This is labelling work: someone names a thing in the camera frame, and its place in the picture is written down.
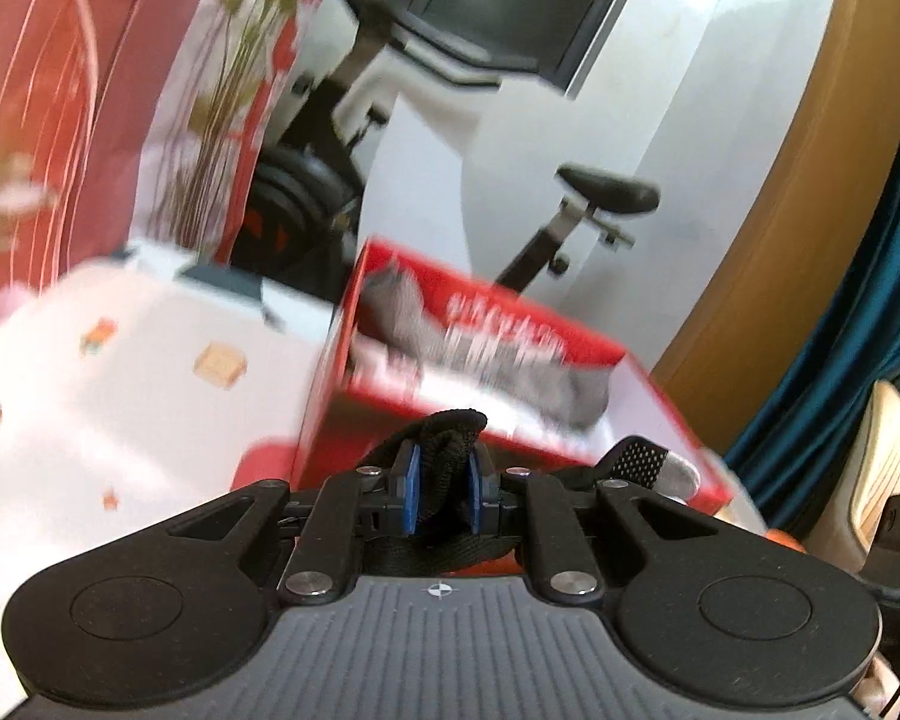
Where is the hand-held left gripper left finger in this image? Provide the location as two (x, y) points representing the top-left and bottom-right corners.
(165, 444), (422, 599)

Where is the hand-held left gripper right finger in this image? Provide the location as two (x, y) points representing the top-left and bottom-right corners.
(465, 446), (730, 602)

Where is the red cardboard box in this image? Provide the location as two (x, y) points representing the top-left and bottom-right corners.
(292, 236), (737, 520)

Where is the grey knitted sock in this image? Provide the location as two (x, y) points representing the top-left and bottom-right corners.
(358, 259), (614, 434)

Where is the black exercise bike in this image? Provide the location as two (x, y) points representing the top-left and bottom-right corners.
(241, 0), (662, 316)

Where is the teal curtain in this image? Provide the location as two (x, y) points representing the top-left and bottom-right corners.
(722, 109), (900, 530)

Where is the wooden door panel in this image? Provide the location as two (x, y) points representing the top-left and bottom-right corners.
(651, 0), (900, 455)

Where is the beige chair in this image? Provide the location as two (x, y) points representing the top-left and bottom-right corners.
(805, 379), (900, 582)

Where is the dark wall screen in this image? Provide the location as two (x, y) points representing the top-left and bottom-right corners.
(351, 0), (650, 95)

